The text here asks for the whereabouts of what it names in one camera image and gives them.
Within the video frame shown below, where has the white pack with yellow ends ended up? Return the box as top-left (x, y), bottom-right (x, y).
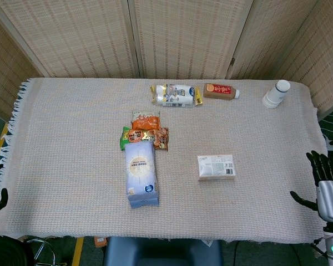
top-left (149, 83), bottom-right (204, 108)

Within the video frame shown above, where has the brown orange snack packet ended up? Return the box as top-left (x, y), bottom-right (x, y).
top-left (152, 127), bottom-right (170, 152)

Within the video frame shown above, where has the brown bottle with red label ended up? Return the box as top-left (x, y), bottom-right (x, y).
top-left (203, 83), bottom-right (241, 100)

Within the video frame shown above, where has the chrome stool frame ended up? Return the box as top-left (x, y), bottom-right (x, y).
top-left (24, 238), bottom-right (58, 266)

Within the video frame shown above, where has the small orange box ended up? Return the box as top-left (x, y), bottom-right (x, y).
top-left (93, 236), bottom-right (108, 249)

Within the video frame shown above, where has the woven folding screen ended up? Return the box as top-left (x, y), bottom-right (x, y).
top-left (0, 0), bottom-right (333, 122)

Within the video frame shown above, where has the white paper cup stack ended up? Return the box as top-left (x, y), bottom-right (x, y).
top-left (262, 79), bottom-right (291, 109)

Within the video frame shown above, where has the dark blue chair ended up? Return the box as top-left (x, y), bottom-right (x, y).
top-left (103, 237), bottom-right (224, 266)

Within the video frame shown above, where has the blue paper bag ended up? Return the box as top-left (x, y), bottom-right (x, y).
top-left (124, 141), bottom-right (160, 209)

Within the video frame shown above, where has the pink tissue pack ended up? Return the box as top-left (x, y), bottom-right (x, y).
top-left (196, 154), bottom-right (236, 182)

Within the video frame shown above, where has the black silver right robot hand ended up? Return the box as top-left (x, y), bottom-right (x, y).
top-left (290, 150), bottom-right (333, 222)

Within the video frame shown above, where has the black round object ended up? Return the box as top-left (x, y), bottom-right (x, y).
top-left (0, 235), bottom-right (36, 266)

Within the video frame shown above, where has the beige woven tablecloth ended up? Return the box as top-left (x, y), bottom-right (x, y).
top-left (0, 77), bottom-right (333, 246)

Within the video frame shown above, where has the orange white snack packet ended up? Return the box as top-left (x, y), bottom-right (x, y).
top-left (131, 110), bottom-right (160, 131)

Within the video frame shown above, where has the green orange noodle packet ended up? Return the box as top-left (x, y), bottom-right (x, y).
top-left (119, 126), bottom-right (156, 152)

